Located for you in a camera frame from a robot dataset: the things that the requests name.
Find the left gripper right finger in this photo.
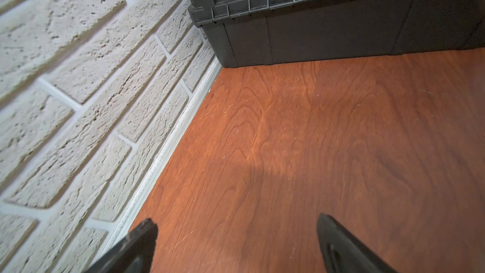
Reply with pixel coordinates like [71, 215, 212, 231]
[317, 213, 395, 272]

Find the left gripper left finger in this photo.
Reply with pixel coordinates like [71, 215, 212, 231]
[85, 218, 158, 273]

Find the black plastic toolbox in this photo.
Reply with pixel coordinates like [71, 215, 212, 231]
[189, 0, 484, 68]

